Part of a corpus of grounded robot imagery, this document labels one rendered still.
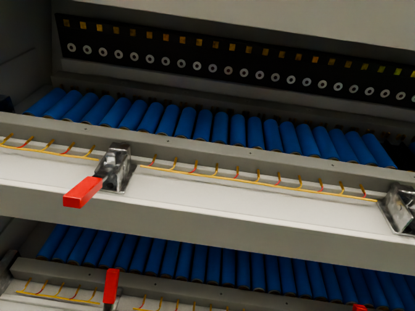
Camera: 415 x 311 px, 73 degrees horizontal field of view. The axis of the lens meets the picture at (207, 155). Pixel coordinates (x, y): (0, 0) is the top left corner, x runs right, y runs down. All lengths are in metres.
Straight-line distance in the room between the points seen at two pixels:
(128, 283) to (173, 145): 0.19
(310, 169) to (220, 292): 0.19
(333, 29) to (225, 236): 0.19
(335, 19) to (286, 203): 0.16
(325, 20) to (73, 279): 0.38
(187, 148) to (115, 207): 0.08
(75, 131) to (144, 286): 0.20
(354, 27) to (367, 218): 0.17
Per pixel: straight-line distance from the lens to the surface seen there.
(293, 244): 0.28
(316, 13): 0.24
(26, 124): 0.32
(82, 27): 0.41
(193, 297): 0.38
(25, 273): 0.43
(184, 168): 0.28
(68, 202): 0.20
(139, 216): 0.26
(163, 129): 0.30
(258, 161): 0.28
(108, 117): 0.33
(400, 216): 0.30
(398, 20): 0.26
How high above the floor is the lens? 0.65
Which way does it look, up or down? 16 degrees down
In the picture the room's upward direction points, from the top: 8 degrees clockwise
